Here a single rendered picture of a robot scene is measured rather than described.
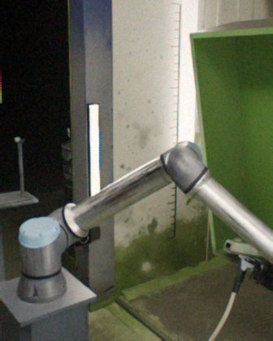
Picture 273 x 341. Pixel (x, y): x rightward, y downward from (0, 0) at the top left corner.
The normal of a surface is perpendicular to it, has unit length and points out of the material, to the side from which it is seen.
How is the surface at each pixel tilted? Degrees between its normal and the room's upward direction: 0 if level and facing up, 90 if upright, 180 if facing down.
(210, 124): 90
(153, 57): 90
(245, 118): 102
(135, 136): 90
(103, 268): 90
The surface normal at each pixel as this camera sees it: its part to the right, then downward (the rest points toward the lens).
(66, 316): 0.58, 0.18
